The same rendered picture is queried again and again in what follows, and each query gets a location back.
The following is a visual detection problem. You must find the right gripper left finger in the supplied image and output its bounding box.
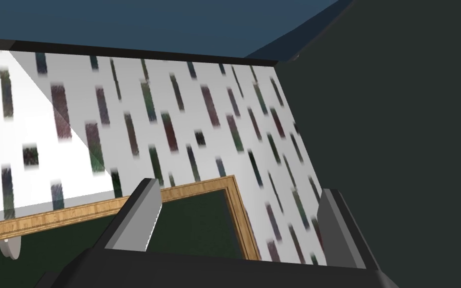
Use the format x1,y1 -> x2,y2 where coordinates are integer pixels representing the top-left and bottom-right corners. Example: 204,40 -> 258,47
94,177 -> 163,253

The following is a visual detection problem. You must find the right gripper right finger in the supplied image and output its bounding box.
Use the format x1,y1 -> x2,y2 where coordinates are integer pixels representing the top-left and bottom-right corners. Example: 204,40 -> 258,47
316,188 -> 381,271

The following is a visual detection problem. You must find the dark green door leaf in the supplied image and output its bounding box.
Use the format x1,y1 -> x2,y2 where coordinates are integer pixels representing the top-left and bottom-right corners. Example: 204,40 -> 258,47
0,189 -> 244,288

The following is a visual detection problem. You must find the grey round door knob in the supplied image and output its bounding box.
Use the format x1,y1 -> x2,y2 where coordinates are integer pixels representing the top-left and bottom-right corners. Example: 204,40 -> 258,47
0,235 -> 22,261

